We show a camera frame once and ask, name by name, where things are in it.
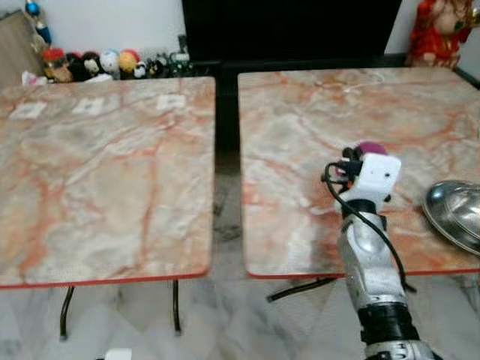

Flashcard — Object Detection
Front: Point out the purple round cup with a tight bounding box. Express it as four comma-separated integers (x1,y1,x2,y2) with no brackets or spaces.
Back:
354,140,389,158

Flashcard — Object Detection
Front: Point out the marble table red edge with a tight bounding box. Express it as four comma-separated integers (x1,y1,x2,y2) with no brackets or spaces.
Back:
237,67,480,303

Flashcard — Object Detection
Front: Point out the stainless steel bowl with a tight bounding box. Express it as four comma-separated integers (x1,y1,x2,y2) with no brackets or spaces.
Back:
421,180,480,257

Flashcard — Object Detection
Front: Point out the black television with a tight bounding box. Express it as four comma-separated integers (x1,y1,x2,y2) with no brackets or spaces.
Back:
181,0,404,65

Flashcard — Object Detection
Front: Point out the red gold figurine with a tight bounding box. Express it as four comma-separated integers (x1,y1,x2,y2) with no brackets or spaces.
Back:
406,0,476,69

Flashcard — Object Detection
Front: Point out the white square sticker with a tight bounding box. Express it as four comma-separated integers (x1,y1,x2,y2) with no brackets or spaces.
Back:
72,97,107,116
156,94,187,112
10,102,47,121

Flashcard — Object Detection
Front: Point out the marble table with stickers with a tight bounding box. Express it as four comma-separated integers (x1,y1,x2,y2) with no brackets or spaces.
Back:
0,75,218,340

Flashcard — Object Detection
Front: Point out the orange yellow doll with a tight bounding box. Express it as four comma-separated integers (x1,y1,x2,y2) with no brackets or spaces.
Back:
118,49,141,76

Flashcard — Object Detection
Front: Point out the white egg doll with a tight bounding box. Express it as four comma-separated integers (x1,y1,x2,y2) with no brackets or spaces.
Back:
100,49,121,79

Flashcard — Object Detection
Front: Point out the black haired doll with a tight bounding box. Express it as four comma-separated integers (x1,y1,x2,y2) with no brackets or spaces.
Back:
67,51,104,82

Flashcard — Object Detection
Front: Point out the red hat doll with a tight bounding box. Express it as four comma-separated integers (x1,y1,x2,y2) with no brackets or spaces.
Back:
41,47,73,83

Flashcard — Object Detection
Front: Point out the pink white packet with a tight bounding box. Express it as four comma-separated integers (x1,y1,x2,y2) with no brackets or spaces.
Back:
21,70,49,86

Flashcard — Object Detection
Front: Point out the blue hanging ornament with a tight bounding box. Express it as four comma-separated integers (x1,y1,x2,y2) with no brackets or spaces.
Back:
22,0,54,46

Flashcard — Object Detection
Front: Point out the brown wooden panel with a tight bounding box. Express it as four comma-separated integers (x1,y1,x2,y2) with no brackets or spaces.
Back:
0,10,44,88

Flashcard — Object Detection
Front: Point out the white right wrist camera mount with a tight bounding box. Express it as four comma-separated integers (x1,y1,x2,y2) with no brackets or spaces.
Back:
346,152,402,205

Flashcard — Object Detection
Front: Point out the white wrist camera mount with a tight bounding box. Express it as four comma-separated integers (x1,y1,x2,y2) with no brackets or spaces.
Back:
346,152,402,205
96,347,134,360

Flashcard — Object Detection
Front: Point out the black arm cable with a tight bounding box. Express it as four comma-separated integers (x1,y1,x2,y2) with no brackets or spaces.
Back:
322,161,418,295

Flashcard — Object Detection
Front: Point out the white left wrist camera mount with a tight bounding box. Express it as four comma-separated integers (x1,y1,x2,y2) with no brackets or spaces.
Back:
96,347,134,360

